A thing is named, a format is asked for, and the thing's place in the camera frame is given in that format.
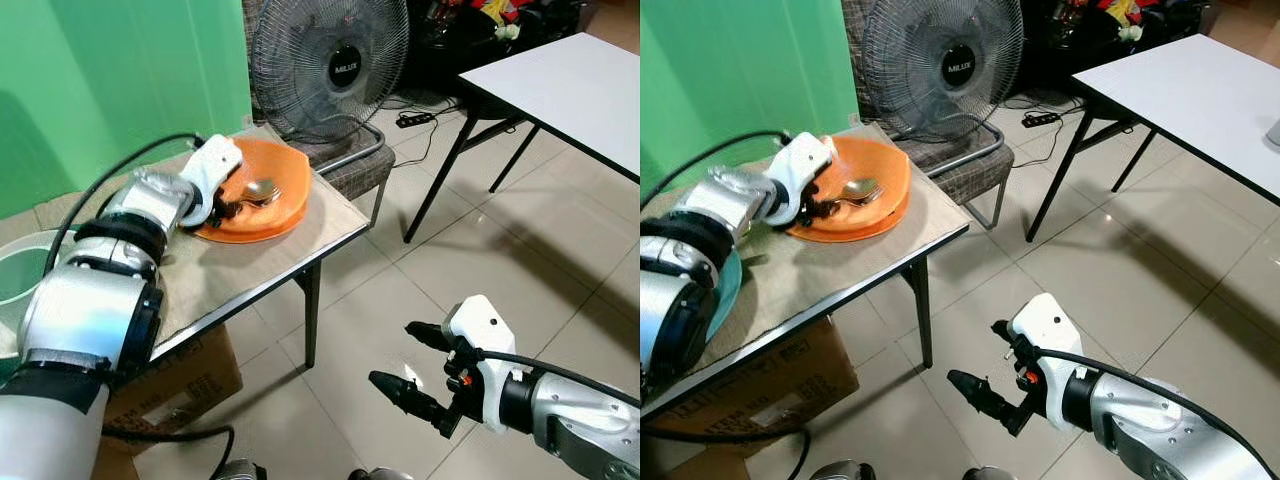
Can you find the black Milux electric fan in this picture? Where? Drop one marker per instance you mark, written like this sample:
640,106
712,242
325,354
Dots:
345,70
960,68

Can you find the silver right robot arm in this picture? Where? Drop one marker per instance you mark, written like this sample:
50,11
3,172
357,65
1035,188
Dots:
580,420
1150,420

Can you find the orange plastic plate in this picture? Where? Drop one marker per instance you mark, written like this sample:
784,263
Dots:
285,195
885,190

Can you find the pale yellow plush toy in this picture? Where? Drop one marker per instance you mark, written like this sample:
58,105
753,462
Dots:
508,31
1132,32

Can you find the gold metal spoon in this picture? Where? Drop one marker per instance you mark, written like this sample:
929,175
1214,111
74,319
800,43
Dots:
862,187
265,188

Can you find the black metal table frame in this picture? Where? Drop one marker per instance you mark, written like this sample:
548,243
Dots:
1060,178
440,180

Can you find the metal fork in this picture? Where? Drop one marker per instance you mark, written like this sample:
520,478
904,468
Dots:
872,202
272,203

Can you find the grey plastic cup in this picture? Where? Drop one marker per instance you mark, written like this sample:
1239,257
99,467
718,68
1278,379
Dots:
1275,132

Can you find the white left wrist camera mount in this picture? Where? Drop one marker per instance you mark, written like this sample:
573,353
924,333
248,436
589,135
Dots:
800,160
212,160

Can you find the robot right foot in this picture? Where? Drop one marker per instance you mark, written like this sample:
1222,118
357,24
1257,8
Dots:
988,474
380,474

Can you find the large printed cardboard box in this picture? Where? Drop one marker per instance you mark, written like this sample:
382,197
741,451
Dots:
190,385
780,390

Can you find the low beige top table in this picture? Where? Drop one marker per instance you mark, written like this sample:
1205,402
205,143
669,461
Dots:
860,270
250,270

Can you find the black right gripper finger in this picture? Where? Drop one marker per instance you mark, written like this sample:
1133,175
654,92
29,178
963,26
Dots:
410,393
980,392
428,335
1004,333

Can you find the black power strip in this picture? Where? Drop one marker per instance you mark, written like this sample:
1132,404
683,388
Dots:
1040,119
415,119

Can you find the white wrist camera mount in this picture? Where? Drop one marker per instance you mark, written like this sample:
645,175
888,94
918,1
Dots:
800,160
1045,328
212,160
480,330

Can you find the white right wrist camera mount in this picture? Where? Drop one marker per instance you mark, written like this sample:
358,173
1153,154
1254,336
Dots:
480,330
1045,328

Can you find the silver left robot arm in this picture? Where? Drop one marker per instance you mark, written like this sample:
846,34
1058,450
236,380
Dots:
90,310
690,300

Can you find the pale green plastic bowl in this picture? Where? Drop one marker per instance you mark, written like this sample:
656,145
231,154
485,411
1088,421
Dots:
730,295
20,280

